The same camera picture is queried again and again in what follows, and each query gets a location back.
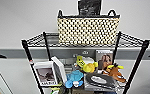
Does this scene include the black wire shelf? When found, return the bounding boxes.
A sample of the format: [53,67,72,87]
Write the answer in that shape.
[20,30,150,94]

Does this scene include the small white wall device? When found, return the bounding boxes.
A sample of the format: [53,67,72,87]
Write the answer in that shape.
[80,49,89,56]

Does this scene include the light blue plush toy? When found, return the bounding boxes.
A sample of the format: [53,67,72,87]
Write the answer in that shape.
[64,69,85,89]

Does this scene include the box with portrait print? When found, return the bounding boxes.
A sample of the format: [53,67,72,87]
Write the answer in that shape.
[95,49,115,71]

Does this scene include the orange brown plush toy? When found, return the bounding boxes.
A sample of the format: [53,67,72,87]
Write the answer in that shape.
[102,63,127,84]

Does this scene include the flat dark grey box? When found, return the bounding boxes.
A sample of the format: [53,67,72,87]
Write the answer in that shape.
[84,72,118,92]

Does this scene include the yellow plush toy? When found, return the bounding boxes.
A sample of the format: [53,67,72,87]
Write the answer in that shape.
[75,54,99,74]

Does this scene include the thin white box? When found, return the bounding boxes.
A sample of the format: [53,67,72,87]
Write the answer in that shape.
[50,56,69,84]

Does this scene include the pale basket with dark spots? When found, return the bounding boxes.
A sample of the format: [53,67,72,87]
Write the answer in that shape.
[56,9,122,47]

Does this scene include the white box with photo print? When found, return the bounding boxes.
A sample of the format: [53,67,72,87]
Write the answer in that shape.
[33,60,59,88]

